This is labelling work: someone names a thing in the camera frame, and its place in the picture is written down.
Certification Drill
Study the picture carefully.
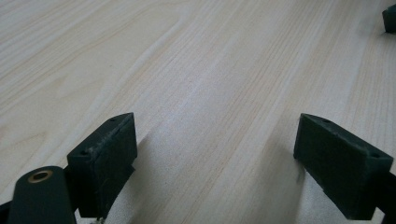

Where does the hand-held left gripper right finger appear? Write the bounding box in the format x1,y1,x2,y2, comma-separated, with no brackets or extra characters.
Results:
292,113,394,221

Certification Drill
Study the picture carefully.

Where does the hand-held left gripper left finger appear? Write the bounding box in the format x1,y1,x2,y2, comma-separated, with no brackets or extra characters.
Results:
66,112,138,220

